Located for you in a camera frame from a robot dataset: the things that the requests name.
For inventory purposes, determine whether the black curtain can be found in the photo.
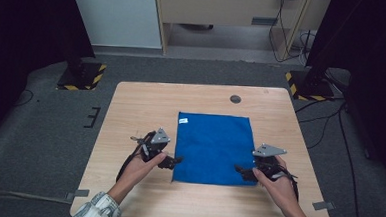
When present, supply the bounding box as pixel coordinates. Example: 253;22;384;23
0;0;100;154
300;0;386;182

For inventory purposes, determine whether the short black floor cable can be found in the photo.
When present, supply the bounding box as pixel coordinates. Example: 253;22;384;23
292;97;347;152

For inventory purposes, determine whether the grey round table grommet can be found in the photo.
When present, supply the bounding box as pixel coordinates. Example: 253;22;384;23
228;93;243;105

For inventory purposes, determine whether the grey tape piece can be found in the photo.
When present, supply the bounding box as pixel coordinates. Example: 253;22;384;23
63;188;91;203
311;200;337;212

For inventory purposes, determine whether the hand-held gripper black cable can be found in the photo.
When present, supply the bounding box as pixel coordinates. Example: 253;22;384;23
115;128;156;184
274;169;302;202

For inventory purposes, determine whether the person's right hand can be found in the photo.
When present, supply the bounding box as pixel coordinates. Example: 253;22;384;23
250;154;302;212

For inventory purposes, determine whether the person's patterned left sleeve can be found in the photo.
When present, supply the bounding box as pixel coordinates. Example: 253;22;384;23
66;189;124;217

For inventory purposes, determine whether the black hanging cable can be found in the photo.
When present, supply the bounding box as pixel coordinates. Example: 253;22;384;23
266;0;310;65

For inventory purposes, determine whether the light wooden desk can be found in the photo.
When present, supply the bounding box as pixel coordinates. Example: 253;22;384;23
151;0;332;64

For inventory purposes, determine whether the right hand-held gripper black cable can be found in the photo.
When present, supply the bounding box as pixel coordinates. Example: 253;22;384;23
274;169;302;202

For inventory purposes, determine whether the left hand-held gripper black cable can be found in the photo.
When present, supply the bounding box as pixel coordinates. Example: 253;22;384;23
115;128;156;184

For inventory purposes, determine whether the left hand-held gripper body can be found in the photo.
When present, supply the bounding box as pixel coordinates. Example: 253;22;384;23
139;126;172;164

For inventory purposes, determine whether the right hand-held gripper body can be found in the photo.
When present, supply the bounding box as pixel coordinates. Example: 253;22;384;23
250;143;288;181

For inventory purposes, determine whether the blue towel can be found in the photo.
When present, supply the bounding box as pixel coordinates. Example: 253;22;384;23
171;111;263;188

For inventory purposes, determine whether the person's left hand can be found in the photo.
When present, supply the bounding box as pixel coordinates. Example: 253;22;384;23
123;148;169;188

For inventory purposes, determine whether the black stand with striped base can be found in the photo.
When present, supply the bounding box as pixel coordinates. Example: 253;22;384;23
56;44;109;94
283;59;338;103

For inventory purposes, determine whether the white cabinet panel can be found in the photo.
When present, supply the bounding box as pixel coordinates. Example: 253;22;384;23
65;0;165;50

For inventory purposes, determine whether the long black floor cable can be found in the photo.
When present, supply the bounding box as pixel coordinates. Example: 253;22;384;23
332;102;369;217

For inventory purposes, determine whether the thin black floor cable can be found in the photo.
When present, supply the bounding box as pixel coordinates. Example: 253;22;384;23
14;88;35;108

